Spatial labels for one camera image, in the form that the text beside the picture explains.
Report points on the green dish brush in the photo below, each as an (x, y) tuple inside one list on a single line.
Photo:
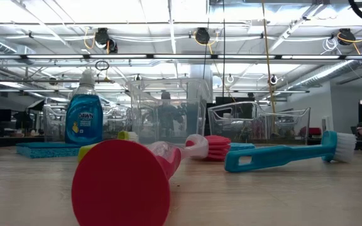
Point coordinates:
[(85, 151)]

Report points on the red suction cup dish brush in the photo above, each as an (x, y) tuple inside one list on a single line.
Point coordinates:
[(121, 185)]

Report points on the clear plastic storage box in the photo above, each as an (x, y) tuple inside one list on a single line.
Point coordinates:
[(146, 125)]

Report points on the blue sponge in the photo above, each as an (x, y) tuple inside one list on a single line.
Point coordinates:
[(242, 146), (47, 150)]

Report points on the blue dish soap bottle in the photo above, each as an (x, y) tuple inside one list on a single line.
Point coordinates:
[(83, 125)]

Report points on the blue dish brush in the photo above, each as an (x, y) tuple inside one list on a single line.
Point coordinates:
[(278, 155)]

